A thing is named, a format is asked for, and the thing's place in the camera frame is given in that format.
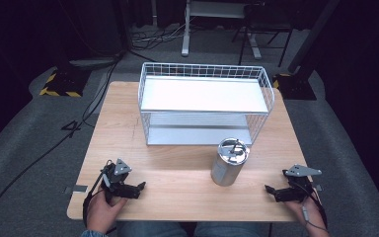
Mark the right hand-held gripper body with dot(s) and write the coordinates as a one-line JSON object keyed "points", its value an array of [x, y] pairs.
{"points": [[301, 184]]}

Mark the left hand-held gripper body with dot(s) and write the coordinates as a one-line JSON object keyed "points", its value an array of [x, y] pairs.
{"points": [[120, 179]]}

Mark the person's right hand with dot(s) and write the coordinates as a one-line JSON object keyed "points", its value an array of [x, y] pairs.
{"points": [[307, 214]]}

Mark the person's left hand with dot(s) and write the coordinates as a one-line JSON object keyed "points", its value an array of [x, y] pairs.
{"points": [[103, 210]]}

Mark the person's legs in jeans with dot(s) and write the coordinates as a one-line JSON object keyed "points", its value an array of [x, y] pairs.
{"points": [[151, 229]]}

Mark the grey tape strip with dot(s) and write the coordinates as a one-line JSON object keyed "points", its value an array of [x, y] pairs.
{"points": [[80, 188]]}

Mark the metal canister with lid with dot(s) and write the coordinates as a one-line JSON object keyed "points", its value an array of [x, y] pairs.
{"points": [[227, 164]]}

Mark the person's left denim sleeve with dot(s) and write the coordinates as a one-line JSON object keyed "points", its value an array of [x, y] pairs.
{"points": [[92, 233]]}

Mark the black yellow striped stand base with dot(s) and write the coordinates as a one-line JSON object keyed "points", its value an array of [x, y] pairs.
{"points": [[296, 87], [64, 84]]}

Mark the black slanted stand pole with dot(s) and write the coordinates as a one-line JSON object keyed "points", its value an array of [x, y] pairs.
{"points": [[312, 36]]}

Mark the black chair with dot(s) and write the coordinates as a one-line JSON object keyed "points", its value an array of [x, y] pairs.
{"points": [[266, 19]]}

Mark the white desk frame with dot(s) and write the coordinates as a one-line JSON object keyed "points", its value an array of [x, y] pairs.
{"points": [[197, 10]]}

